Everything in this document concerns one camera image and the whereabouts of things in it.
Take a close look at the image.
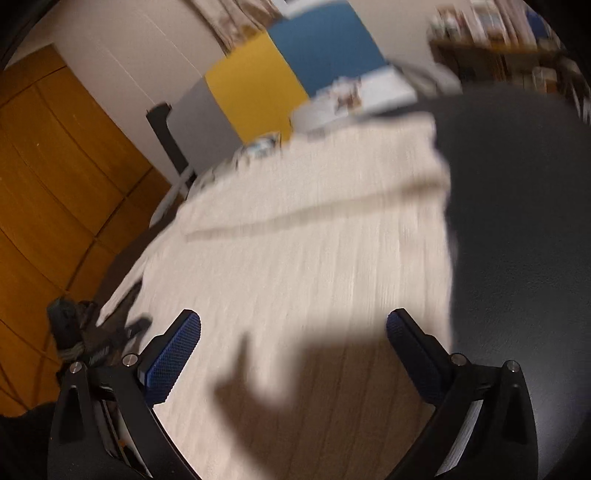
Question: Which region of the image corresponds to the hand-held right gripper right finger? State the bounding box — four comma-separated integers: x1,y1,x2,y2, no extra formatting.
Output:
387,308,540,480

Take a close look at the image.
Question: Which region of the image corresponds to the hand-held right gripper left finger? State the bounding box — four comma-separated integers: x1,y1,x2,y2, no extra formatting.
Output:
46,310,202,480

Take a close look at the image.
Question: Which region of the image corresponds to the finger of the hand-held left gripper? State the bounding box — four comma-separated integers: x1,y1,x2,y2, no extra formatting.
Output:
104,315,155,341

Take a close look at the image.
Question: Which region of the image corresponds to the cream knitted sweater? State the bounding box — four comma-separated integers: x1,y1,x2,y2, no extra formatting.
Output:
97,111,455,480

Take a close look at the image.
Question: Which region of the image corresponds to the person's left forearm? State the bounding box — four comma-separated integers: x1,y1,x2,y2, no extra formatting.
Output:
0,401,58,480

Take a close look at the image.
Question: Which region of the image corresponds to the wooden wardrobe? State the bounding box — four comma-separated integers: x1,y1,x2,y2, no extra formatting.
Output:
0,44,172,418

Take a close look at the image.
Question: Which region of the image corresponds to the white dog print pillow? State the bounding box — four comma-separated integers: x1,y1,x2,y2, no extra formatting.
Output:
291,67,419,134

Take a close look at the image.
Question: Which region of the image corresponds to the cluttered wooden desk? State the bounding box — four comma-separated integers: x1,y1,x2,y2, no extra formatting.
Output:
427,0,583,116

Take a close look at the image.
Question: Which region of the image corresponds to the beige patterned curtain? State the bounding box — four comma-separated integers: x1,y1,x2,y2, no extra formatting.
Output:
187,0,287,51

